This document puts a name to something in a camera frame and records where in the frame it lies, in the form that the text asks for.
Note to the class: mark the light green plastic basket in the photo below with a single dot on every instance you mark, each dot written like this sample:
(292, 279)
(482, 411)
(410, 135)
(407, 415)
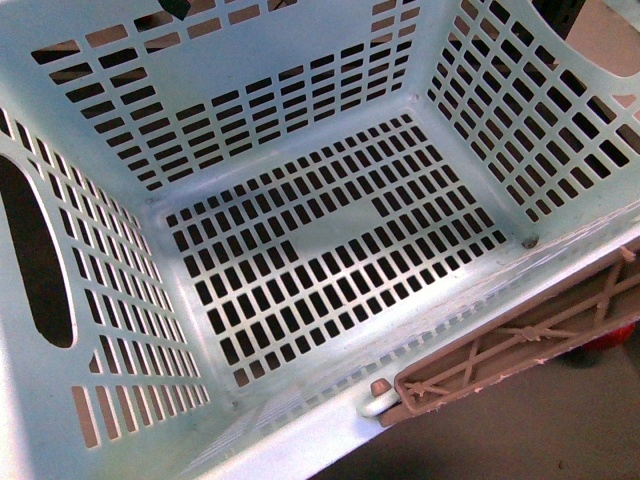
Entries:
(226, 226)

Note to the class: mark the red apple far left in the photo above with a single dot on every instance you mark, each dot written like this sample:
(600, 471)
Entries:
(611, 340)

